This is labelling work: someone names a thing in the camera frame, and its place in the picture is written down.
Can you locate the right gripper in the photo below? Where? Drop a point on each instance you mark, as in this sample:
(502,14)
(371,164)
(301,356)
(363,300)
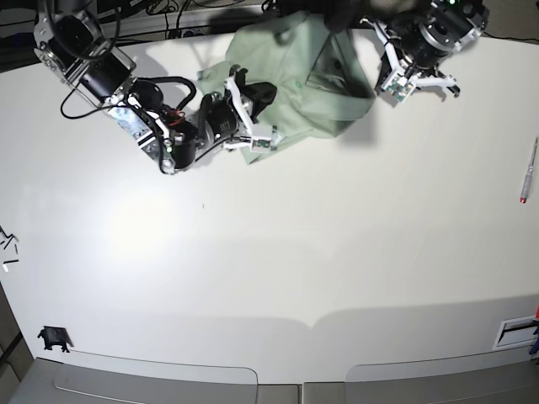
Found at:
(218,118)

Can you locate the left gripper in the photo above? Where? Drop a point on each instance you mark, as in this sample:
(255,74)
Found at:
(408,52)

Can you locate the light green T-shirt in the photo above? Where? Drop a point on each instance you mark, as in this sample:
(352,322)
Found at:
(321,88)

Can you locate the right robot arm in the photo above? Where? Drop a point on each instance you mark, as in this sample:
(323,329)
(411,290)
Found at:
(151,110)

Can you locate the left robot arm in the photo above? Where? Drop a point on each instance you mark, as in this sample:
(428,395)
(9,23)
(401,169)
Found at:
(450,25)

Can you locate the small black white stick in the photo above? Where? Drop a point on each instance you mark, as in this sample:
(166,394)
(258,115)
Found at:
(7,265)

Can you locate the black table clamp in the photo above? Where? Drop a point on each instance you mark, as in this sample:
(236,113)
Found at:
(55,336)

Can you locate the grey chair left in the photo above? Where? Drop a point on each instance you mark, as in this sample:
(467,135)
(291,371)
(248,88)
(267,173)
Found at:
(115,387)

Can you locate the grey chair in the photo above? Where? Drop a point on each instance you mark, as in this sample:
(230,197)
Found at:
(507,376)
(115,387)

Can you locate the grey chair right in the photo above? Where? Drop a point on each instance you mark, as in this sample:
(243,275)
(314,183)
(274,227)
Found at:
(507,376)

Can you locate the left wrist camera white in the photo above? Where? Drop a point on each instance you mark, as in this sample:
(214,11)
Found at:
(398,86)

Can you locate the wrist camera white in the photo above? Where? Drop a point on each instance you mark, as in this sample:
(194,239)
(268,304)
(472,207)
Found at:
(398,86)
(264,139)

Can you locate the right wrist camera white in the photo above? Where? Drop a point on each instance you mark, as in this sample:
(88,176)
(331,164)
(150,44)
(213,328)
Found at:
(264,139)

